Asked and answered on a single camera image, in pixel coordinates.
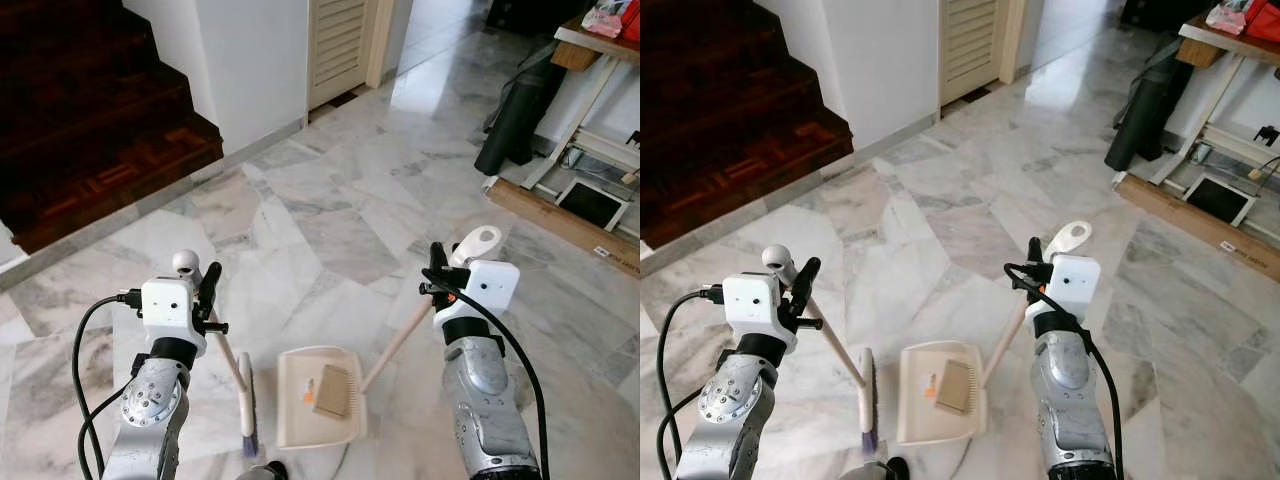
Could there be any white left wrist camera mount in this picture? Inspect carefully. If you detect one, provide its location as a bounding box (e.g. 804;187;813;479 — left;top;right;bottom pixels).
140;277;209;358
722;272;799;353

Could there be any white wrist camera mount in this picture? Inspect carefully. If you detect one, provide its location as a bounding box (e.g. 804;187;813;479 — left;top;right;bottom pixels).
462;259;521;319
140;277;209;358
722;272;799;353
1048;254;1103;319

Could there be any brown cardboard piece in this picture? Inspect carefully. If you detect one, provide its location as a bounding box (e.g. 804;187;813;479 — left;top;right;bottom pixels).
935;360;975;415
312;365;351;419

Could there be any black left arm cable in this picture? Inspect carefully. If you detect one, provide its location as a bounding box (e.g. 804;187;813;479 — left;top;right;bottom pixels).
657;285;726;480
72;290;143;480

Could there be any long wooden plank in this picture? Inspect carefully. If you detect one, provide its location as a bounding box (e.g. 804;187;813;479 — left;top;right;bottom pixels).
1115;173;1280;256
485;177;641;278

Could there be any white frame wooden top desk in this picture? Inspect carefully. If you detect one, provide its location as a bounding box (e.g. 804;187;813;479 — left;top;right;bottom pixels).
1150;15;1280;186
520;18;641;193

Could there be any dark wooden staircase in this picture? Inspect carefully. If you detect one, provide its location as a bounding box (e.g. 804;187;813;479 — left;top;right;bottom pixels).
0;0;224;254
640;0;854;249

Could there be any cream louvred door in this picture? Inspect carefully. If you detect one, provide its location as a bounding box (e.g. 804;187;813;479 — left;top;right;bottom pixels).
307;0;397;111
938;0;1029;107

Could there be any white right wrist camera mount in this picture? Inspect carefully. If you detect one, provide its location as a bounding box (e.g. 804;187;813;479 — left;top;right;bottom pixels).
1048;254;1103;319
462;259;521;319

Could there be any black furniture piece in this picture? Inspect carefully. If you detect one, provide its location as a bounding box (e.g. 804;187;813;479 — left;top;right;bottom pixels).
1120;0;1216;29
485;0;591;39

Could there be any cream long handled dustpan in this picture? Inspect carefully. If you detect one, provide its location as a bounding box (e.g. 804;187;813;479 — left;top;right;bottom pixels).
897;221;1093;447
277;226;504;451

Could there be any pink plastic bag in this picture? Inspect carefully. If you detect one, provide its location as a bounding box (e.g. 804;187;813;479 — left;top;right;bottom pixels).
1207;3;1251;36
583;5;626;39

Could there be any long black bag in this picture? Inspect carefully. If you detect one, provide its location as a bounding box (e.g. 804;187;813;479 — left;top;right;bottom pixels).
474;45;569;177
1104;40;1196;172

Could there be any white framed black tablet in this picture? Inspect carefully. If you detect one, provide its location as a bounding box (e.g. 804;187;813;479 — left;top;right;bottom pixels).
555;178;630;232
1183;172;1257;227

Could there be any wooden handled broom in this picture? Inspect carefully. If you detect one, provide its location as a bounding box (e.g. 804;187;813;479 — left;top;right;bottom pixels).
172;250;261;458
762;245;883;456

